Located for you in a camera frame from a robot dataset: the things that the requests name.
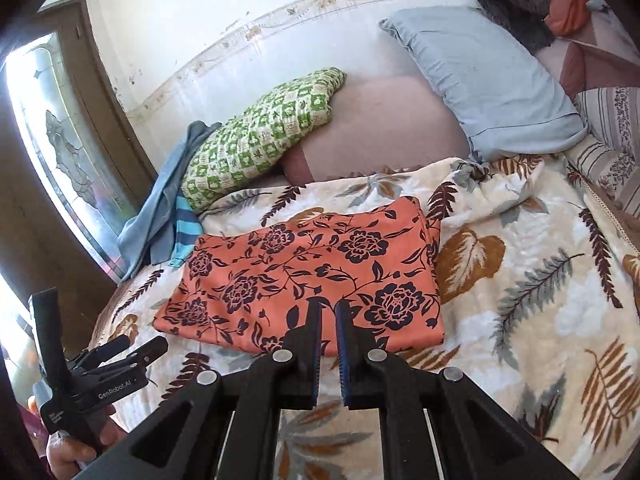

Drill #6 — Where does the orange black floral garment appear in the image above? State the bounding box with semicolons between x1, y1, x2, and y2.
153;196;445;356

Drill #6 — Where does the left hand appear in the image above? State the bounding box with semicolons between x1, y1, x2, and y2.
46;404;127;480

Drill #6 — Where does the blue grey cloth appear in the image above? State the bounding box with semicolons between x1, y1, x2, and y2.
117;120;222;281

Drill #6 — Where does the turquoise striped cloth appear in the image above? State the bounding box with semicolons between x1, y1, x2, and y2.
169;192;204;268

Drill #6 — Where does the cream leaf pattern blanket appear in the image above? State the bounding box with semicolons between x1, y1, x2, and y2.
90;156;639;479

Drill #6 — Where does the stained glass wooden door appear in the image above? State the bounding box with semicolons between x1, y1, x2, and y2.
1;0;156;354

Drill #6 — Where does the green white patterned pillow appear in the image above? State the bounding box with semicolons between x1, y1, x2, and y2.
181;67;346;214

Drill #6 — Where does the grey blue pillow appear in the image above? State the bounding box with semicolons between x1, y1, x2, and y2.
380;6;588;162

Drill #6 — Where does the striped floral bedding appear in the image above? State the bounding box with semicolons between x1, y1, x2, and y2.
566;87;639;218

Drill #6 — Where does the orange crumpled cloth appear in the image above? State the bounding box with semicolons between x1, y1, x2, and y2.
544;0;591;37

